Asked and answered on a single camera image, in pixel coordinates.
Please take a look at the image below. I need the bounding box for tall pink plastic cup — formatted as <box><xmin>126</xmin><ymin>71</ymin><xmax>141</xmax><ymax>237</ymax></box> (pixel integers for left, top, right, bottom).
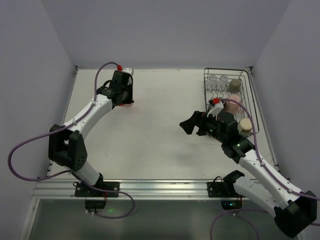
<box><xmin>118</xmin><ymin>102</ymin><xmax>134</xmax><ymax>108</ymax></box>

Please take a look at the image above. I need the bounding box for beige plastic cup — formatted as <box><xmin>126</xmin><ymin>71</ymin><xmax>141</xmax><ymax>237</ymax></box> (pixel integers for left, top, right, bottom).
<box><xmin>238</xmin><ymin>118</ymin><xmax>253</xmax><ymax>133</ymax></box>

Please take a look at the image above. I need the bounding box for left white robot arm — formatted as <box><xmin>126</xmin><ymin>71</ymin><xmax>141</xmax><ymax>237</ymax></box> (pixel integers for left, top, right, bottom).
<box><xmin>48</xmin><ymin>68</ymin><xmax>134</xmax><ymax>198</ymax></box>

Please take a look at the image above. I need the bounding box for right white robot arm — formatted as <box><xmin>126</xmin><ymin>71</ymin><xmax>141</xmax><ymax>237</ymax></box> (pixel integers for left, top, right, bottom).
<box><xmin>179</xmin><ymin>111</ymin><xmax>318</xmax><ymax>238</ymax></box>

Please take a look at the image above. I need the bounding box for pink ceramic mug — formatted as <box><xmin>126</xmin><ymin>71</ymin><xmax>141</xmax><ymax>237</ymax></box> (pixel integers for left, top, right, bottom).
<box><xmin>224</xmin><ymin>94</ymin><xmax>244</xmax><ymax>115</ymax></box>

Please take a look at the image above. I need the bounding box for grey-green ceramic cup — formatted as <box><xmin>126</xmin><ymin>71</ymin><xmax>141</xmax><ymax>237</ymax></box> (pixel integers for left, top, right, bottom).
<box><xmin>228</xmin><ymin>78</ymin><xmax>242</xmax><ymax>93</ymax></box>

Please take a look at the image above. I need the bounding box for left clear glass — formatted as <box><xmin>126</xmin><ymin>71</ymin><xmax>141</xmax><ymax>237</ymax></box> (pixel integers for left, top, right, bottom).
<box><xmin>206</xmin><ymin>74</ymin><xmax>218</xmax><ymax>89</ymax></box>

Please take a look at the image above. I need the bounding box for clear glass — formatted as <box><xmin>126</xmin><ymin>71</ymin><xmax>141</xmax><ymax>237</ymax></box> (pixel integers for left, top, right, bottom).
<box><xmin>217</xmin><ymin>75</ymin><xmax>229</xmax><ymax>89</ymax></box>
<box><xmin>206</xmin><ymin>74</ymin><xmax>218</xmax><ymax>89</ymax></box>

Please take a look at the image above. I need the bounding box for right clear glass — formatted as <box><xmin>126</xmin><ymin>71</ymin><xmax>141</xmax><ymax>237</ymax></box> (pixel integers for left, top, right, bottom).
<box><xmin>217</xmin><ymin>75</ymin><xmax>229</xmax><ymax>89</ymax></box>

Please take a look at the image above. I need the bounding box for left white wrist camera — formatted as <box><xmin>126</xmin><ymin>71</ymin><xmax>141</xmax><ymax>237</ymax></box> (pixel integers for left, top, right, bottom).
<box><xmin>122</xmin><ymin>67</ymin><xmax>134</xmax><ymax>76</ymax></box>

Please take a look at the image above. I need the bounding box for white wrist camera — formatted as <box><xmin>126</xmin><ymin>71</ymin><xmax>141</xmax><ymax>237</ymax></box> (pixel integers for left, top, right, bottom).
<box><xmin>122</xmin><ymin>67</ymin><xmax>134</xmax><ymax>76</ymax></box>
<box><xmin>206</xmin><ymin>101</ymin><xmax>224</xmax><ymax>118</ymax></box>

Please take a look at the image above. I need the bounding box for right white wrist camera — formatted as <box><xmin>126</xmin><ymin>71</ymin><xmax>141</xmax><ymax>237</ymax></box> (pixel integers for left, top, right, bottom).
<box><xmin>206</xmin><ymin>101</ymin><xmax>224</xmax><ymax>118</ymax></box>

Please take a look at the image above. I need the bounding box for wire dish rack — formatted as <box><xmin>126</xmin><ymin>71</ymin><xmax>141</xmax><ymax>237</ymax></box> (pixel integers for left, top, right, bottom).
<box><xmin>203</xmin><ymin>67</ymin><xmax>260</xmax><ymax>133</ymax></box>

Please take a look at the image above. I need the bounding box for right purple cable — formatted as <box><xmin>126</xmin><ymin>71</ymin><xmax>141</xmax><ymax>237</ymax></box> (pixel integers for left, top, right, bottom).
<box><xmin>209</xmin><ymin>97</ymin><xmax>320</xmax><ymax>240</ymax></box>

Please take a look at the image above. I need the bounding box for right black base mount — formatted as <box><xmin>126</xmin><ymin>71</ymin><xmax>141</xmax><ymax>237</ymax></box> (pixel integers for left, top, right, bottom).
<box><xmin>206</xmin><ymin>170</ymin><xmax>245</xmax><ymax>211</ymax></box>

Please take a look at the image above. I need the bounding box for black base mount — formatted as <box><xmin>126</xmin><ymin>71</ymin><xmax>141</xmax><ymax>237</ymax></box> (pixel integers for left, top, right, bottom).
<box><xmin>74</xmin><ymin>179</ymin><xmax>121</xmax><ymax>211</ymax></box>
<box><xmin>206</xmin><ymin>170</ymin><xmax>245</xmax><ymax>211</ymax></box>

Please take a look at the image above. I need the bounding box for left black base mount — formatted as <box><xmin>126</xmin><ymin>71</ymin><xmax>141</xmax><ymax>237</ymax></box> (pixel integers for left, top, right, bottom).
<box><xmin>74</xmin><ymin>179</ymin><xmax>121</xmax><ymax>211</ymax></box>

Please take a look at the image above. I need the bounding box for aluminium mounting rail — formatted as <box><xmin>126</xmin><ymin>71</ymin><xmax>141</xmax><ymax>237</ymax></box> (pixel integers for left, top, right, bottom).
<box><xmin>33</xmin><ymin>177</ymin><xmax>296</xmax><ymax>201</ymax></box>

